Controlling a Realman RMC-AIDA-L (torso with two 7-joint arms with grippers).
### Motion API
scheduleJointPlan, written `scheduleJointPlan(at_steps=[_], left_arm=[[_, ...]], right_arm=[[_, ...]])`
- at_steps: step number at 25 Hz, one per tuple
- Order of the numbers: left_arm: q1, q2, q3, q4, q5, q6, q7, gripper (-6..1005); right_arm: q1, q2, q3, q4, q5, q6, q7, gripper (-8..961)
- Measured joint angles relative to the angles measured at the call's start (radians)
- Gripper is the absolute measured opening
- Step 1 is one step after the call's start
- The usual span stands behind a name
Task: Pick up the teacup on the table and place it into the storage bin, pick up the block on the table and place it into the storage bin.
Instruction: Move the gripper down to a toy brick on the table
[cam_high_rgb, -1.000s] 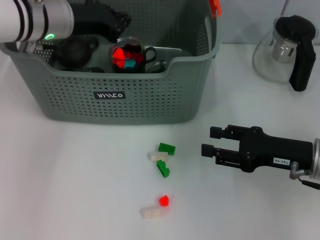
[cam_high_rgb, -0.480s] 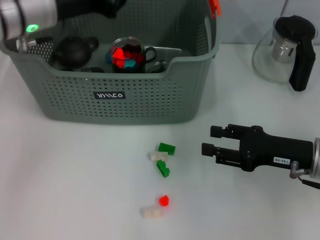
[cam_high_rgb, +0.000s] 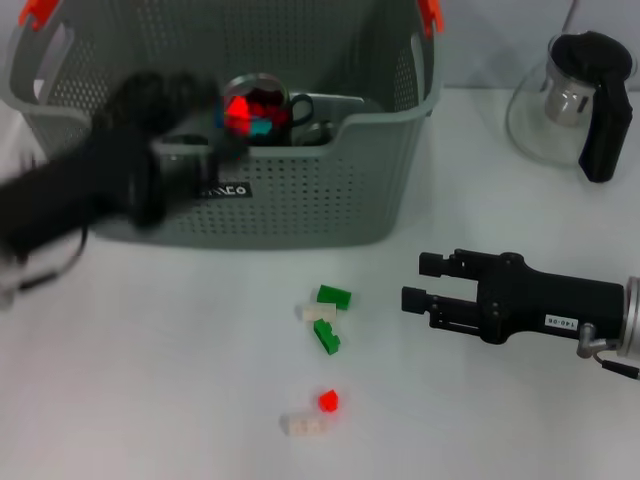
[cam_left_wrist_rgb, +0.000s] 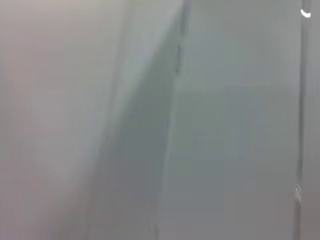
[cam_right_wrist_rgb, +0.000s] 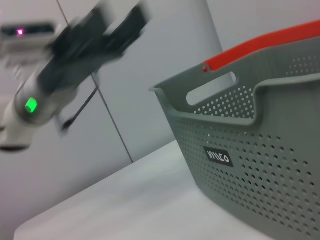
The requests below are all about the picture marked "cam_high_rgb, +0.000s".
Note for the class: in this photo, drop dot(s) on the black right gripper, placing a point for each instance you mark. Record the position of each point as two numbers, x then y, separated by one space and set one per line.
540 305

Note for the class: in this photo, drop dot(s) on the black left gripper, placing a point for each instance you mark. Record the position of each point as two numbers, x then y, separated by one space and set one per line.
90 185

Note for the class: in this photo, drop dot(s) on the blue square building block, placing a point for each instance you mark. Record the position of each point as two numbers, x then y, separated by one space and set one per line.
220 117

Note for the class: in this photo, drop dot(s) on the orange-red slope building block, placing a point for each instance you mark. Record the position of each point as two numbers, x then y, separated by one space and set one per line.
237 115

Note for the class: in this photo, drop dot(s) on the teal building block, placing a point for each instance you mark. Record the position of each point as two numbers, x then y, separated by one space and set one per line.
262 131

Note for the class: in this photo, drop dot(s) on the dark red curved block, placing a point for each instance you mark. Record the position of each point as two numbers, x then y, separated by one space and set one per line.
267 102

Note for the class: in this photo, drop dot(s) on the glass teacup black base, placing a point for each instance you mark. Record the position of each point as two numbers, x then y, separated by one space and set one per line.
317 135
300 110

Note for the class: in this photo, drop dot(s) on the silver right elbow connector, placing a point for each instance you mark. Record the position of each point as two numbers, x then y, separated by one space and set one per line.
586 342

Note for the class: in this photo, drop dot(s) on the grey perforated storage bin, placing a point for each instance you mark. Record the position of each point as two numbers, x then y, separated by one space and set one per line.
325 200

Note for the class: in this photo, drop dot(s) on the small red building block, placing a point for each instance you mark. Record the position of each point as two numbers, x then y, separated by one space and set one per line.
328 401

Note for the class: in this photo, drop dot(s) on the green building brick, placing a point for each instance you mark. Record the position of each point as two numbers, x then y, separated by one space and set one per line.
332 296
327 340

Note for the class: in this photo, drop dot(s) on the white building brick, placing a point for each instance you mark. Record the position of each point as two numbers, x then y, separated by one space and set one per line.
305 426
320 312

